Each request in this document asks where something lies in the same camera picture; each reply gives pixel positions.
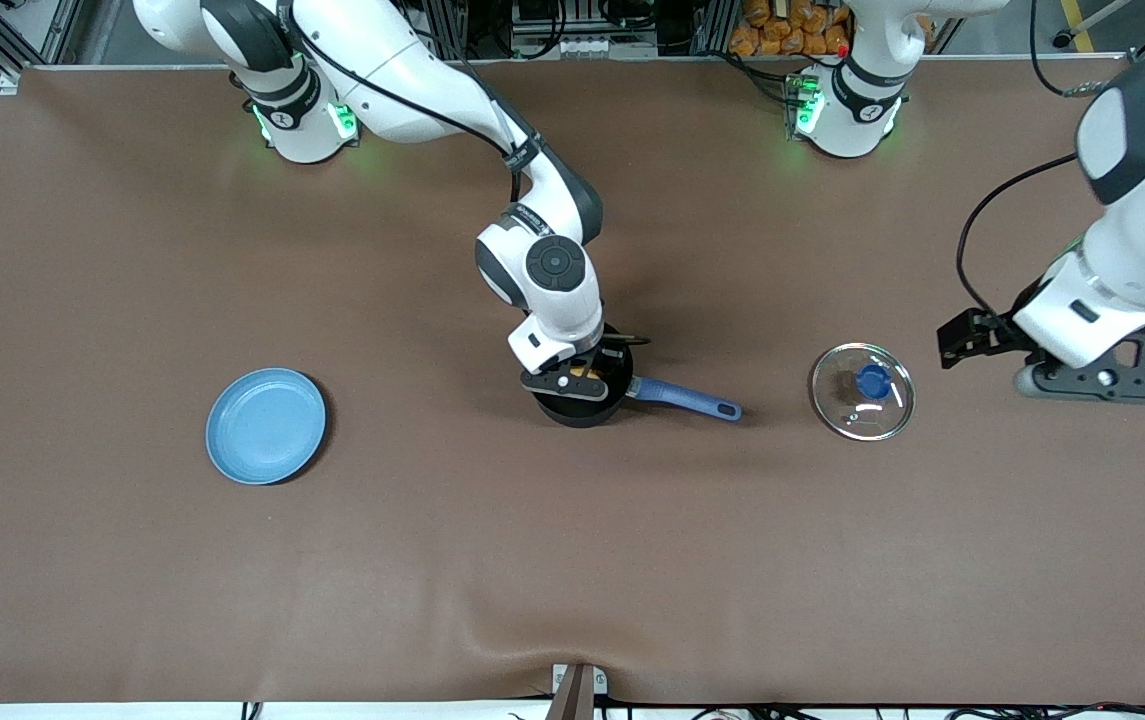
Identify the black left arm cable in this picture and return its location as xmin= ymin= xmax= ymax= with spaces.
xmin=957 ymin=0 xmax=1125 ymax=323

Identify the blue round plate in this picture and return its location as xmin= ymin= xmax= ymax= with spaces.
xmin=205 ymin=367 xmax=328 ymax=487

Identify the black pot blue handle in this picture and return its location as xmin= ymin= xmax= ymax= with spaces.
xmin=529 ymin=322 xmax=743 ymax=429

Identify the brown table mat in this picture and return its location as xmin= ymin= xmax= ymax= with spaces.
xmin=0 ymin=55 xmax=1145 ymax=706

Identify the brown strut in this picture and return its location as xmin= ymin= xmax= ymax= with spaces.
xmin=545 ymin=668 xmax=595 ymax=720

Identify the grey metal stand leg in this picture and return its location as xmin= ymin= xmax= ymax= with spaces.
xmin=1052 ymin=0 xmax=1133 ymax=49

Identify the glass lid blue knob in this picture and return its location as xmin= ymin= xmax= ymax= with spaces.
xmin=810 ymin=343 xmax=917 ymax=443

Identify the grey metal edge bracket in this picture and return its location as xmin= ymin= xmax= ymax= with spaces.
xmin=552 ymin=663 xmax=608 ymax=695

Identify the bag of orange objects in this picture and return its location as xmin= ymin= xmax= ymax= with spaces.
xmin=729 ymin=0 xmax=851 ymax=58

